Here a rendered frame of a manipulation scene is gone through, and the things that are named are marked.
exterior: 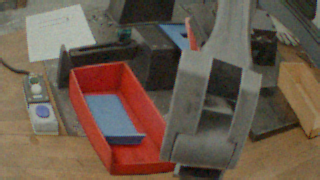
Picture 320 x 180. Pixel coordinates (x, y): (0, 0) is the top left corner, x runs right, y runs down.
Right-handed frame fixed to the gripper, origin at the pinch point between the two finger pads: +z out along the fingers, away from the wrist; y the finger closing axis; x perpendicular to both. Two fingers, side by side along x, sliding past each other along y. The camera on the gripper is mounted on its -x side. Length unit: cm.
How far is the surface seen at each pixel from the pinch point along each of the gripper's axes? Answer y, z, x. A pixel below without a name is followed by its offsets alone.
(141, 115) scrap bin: 2.2, 21.5, 1.1
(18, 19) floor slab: 173, 223, -9
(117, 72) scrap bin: 12.0, 24.8, 1.8
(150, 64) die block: 12.1, 23.3, -3.9
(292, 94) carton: 0.2, 18.7, -35.8
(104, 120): 2.5, 23.0, 7.5
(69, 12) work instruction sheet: 45, 48, 3
